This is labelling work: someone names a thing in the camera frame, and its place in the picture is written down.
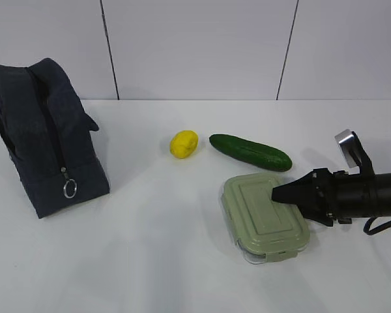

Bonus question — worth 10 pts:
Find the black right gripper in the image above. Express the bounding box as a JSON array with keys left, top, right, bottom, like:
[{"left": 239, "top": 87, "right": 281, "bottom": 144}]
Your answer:
[{"left": 272, "top": 168, "right": 349, "bottom": 227}]

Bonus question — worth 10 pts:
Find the green lidded glass container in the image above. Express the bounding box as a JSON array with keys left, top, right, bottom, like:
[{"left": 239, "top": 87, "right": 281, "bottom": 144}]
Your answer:
[{"left": 221, "top": 173, "right": 310, "bottom": 264}]

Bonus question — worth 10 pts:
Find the green cucumber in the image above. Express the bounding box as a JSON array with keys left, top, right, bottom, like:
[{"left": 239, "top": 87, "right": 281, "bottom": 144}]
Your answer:
[{"left": 209, "top": 134, "right": 293, "bottom": 172}]

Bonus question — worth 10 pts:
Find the yellow lemon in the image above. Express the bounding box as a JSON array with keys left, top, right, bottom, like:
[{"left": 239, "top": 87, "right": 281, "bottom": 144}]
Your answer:
[{"left": 169, "top": 130, "right": 199, "bottom": 159}]

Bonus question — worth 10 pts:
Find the dark blue fabric bag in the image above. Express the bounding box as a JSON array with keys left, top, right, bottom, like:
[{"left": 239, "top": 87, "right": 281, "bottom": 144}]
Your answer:
[{"left": 0, "top": 58, "right": 110, "bottom": 218}]

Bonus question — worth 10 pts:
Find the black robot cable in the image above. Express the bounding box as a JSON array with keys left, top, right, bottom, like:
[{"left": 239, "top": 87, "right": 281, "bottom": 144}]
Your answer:
[{"left": 363, "top": 216, "right": 391, "bottom": 236}]

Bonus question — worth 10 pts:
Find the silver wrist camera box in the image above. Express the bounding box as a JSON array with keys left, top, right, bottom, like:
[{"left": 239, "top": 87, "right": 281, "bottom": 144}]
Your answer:
[{"left": 335, "top": 129, "right": 375, "bottom": 176}]

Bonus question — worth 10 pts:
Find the metal zipper pull ring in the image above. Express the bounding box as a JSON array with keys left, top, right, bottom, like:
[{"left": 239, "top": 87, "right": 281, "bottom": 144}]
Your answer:
[{"left": 60, "top": 166, "right": 78, "bottom": 199}]

